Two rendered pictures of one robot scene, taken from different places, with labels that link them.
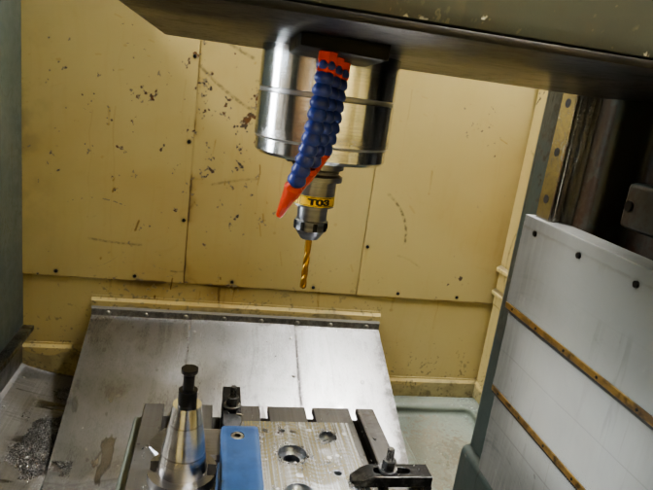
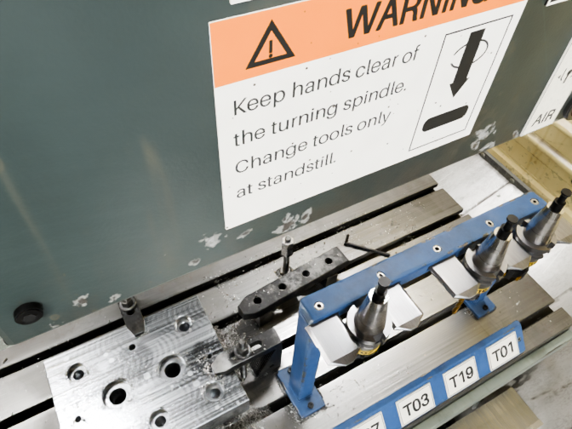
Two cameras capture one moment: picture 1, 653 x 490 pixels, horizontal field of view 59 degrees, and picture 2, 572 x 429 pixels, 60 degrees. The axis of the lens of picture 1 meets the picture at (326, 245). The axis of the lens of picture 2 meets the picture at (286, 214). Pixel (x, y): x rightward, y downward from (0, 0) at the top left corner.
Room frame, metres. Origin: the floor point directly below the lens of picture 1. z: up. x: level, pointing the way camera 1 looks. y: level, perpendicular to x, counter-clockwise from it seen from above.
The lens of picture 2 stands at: (0.70, 0.37, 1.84)
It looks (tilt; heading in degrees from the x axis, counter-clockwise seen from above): 50 degrees down; 250
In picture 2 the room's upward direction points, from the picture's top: 4 degrees clockwise
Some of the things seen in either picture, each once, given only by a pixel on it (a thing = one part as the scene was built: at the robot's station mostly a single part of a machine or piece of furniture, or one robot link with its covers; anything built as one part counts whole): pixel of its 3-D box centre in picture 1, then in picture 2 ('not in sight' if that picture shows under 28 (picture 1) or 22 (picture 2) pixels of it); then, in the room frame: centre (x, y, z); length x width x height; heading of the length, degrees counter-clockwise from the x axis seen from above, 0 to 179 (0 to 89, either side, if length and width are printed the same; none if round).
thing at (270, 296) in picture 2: not in sight; (293, 288); (0.48, -0.14, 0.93); 0.26 x 0.05 x 0.06; 17
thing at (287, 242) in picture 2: not in sight; (286, 255); (0.48, -0.20, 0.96); 0.03 x 0.03 x 0.13
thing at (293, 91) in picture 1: (326, 106); not in sight; (0.70, 0.02, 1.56); 0.16 x 0.16 x 0.12
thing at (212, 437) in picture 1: (185, 444); (334, 342); (0.52, 0.12, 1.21); 0.07 x 0.05 x 0.01; 102
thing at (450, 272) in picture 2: not in sight; (456, 278); (0.30, 0.07, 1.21); 0.07 x 0.05 x 0.01; 102
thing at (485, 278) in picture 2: not in sight; (483, 265); (0.25, 0.06, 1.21); 0.06 x 0.06 x 0.03
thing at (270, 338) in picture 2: not in sight; (246, 357); (0.62, 0.00, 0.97); 0.13 x 0.03 x 0.15; 12
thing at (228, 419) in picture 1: (230, 421); not in sight; (0.94, 0.13, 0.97); 0.13 x 0.03 x 0.15; 12
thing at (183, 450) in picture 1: (185, 436); (374, 308); (0.46, 0.11, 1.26); 0.04 x 0.04 x 0.07
